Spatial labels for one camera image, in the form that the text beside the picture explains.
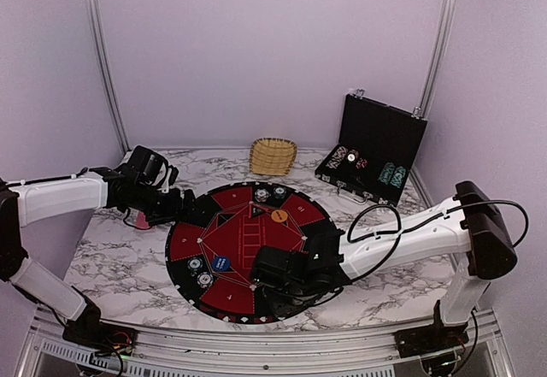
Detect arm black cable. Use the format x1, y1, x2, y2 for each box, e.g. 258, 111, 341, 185
346, 199, 529, 280
121, 208, 146, 228

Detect round red black poker mat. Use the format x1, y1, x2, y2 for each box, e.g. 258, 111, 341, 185
166, 182, 338, 325

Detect black triangular all-in marker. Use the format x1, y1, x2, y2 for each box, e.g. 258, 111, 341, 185
249, 204, 267, 219

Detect green blue chip stack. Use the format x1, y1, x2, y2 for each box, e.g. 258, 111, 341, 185
273, 186, 286, 199
187, 257, 203, 276

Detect left aluminium frame post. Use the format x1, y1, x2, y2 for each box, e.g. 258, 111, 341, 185
85, 0, 130, 154

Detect aluminium frame post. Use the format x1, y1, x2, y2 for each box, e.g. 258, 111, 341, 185
85, 0, 130, 154
417, 0, 456, 119

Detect orange big blind button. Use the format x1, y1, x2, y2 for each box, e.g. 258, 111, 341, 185
271, 209, 288, 223

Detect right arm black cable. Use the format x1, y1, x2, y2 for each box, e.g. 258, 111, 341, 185
346, 199, 529, 280

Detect blue small blind button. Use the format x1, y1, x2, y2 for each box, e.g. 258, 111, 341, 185
212, 256, 231, 273

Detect red playing card deck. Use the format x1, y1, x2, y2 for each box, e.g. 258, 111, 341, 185
134, 211, 150, 230

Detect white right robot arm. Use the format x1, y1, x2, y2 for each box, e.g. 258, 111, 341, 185
250, 181, 518, 350

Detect right aluminium frame post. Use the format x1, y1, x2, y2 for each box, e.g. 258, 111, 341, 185
417, 0, 456, 119

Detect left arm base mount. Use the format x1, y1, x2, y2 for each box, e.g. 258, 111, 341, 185
62, 324, 138, 374

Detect woven bamboo tray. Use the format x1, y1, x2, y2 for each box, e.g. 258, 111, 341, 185
250, 138, 297, 176

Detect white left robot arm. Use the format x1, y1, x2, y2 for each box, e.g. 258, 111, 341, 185
1, 146, 196, 347

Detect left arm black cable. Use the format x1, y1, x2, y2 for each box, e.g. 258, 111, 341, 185
121, 208, 146, 228

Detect blue white chips in case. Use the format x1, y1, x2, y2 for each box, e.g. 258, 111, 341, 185
326, 145, 348, 169

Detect red dice in case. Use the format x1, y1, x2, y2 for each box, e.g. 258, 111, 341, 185
356, 158, 368, 169

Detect aluminium front rail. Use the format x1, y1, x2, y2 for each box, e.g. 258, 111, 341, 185
16, 315, 514, 377

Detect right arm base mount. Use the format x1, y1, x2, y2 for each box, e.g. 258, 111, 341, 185
394, 325, 469, 376

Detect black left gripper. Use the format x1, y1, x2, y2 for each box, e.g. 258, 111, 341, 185
131, 182, 202, 227

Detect green chips in case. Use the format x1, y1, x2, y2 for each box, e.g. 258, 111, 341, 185
378, 162, 408, 189

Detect black poker chip case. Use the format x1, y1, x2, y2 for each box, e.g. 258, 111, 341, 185
315, 93, 427, 206

